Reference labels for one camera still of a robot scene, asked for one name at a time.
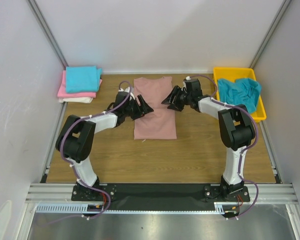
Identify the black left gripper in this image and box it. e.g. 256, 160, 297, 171
123, 94, 153, 121

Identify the dusty pink t shirt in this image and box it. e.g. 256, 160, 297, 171
133, 76, 177, 140

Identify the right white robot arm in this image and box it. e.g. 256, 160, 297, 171
161, 77, 257, 201

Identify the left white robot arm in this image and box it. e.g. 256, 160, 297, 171
55, 91, 154, 200

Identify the folded white t shirt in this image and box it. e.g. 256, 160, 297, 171
58, 97, 94, 104

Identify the teal crumpled t shirt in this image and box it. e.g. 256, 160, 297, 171
217, 78, 262, 114

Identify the folded teal t shirt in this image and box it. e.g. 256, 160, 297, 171
65, 66, 103, 94

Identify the folded pink t shirt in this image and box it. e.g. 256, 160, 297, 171
57, 70, 102, 98

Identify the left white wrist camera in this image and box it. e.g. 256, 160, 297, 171
118, 87, 135, 98

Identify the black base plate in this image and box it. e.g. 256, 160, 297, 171
71, 183, 251, 211

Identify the grey slotted cable duct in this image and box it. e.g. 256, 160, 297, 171
35, 202, 108, 214

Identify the aluminium frame rail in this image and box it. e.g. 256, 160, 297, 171
26, 0, 68, 70

